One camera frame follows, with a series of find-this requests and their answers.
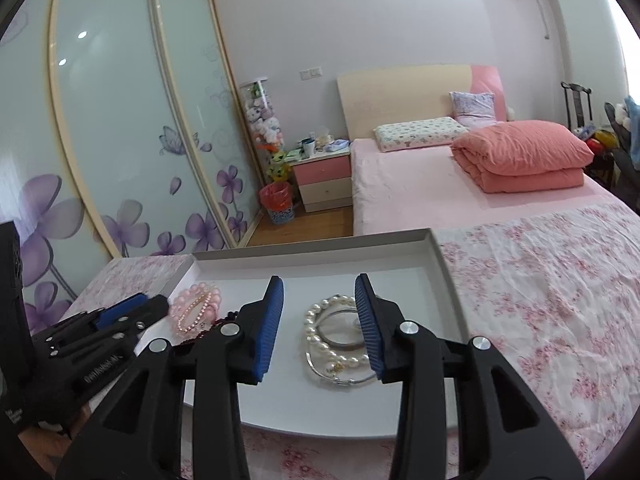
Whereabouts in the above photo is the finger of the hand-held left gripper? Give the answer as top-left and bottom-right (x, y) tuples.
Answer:
(31, 293), (149, 349)
(100, 294), (169, 357)

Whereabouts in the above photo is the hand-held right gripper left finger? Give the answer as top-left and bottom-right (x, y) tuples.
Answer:
(55, 275), (286, 480)

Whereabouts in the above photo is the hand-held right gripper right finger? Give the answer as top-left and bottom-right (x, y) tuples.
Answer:
(354, 273), (586, 480)

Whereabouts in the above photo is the white pearl bracelet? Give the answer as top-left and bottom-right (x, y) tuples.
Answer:
(304, 292), (373, 378)

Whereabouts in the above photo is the dark red bead strand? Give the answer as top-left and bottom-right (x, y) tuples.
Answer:
(177, 310), (241, 347)

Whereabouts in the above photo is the pink pearl bracelet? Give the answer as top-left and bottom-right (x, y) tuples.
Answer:
(176, 296), (212, 335)

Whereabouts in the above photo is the thin silver bangle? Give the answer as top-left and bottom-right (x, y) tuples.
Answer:
(305, 347), (383, 389)

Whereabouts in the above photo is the grey shallow tray box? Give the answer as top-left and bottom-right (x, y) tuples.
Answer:
(182, 228), (471, 443)

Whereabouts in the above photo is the person's left forearm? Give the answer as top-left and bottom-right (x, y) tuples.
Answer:
(17, 402), (93, 480)

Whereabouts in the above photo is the grey metal cuff bangle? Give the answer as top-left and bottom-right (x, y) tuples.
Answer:
(316, 305), (370, 352)

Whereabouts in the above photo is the red trash basket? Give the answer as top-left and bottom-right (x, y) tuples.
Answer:
(258, 181), (295, 225)

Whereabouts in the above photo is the pink bed with headboard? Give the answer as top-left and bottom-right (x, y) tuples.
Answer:
(336, 64), (626, 237)

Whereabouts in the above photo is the pink and cream nightstand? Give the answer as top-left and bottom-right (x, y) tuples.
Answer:
(290, 146), (353, 213)

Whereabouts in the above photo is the pink floral bed sheet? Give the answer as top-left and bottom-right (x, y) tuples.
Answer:
(70, 200), (640, 480)

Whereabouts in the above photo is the floral glass sliding wardrobe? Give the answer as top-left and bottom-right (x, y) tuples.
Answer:
(0, 0), (266, 336)

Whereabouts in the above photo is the white floral pillow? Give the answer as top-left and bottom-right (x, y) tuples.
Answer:
(374, 116), (471, 153)

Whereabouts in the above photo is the clear tube of plush toys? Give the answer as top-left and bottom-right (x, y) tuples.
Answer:
(239, 77), (293, 186)

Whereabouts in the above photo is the folded coral quilt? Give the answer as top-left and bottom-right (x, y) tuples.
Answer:
(451, 120), (596, 194)

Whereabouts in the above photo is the purple patterned pillow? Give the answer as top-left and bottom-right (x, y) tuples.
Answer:
(449, 91), (498, 126)

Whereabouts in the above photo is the colourful toys pile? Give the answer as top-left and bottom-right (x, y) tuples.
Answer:
(575, 127), (609, 154)

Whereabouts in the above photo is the black office chair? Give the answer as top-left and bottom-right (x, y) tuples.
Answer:
(602, 102), (640, 198)

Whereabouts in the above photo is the black wooden chair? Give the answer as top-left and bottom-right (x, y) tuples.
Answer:
(560, 81), (596, 131)

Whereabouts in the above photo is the blue plush cloth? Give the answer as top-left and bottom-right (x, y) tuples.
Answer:
(622, 97), (640, 171)

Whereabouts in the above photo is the air conditioner pipe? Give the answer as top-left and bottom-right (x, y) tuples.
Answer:
(530, 0), (554, 41)

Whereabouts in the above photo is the chunky pink bead bracelet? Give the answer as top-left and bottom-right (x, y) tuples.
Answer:
(169, 284), (223, 337)

